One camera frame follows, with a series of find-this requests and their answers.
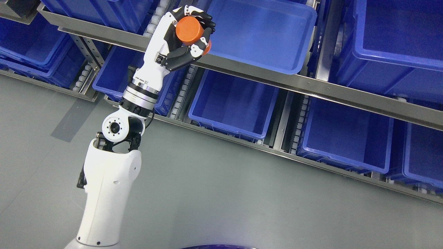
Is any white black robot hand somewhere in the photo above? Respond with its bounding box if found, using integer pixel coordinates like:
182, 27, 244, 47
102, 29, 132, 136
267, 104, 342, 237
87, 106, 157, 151
128, 5, 216, 95

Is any orange cylindrical capacitor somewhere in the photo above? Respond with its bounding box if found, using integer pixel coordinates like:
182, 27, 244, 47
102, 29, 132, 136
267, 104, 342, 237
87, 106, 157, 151
175, 16, 204, 55

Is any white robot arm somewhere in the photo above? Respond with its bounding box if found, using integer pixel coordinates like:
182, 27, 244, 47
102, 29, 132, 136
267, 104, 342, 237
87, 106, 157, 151
66, 76, 164, 249

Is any metal shelf rack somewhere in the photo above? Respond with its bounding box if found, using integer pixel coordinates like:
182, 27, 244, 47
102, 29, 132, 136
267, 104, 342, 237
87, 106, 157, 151
1, 3, 443, 204

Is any blue bin upper left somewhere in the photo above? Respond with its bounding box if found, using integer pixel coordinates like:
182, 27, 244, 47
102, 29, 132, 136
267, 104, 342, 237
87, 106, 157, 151
41, 0, 159, 34

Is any blue bin lower left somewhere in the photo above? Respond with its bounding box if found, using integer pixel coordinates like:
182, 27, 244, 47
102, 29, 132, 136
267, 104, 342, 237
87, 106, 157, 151
93, 46, 189, 116

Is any blue bin lower centre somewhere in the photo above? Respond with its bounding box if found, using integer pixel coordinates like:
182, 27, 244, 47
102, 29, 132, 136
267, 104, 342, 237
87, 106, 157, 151
188, 70, 279, 143

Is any shallow blue plastic tray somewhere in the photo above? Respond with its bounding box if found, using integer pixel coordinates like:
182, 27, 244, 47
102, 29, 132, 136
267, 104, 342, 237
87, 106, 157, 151
194, 0, 317, 75

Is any blue bin far left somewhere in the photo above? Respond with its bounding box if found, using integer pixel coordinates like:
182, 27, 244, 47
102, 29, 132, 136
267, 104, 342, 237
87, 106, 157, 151
0, 14, 85, 89

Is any blue bin lower right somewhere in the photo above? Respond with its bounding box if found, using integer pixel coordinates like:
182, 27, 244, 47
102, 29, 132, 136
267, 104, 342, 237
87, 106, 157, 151
296, 98, 394, 174

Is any large blue bin right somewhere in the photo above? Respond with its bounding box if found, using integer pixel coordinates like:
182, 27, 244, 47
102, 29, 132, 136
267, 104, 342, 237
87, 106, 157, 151
334, 0, 443, 103

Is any blue bin far right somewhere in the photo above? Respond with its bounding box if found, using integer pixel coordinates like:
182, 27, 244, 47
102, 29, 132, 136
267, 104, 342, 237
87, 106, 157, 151
386, 120, 443, 193

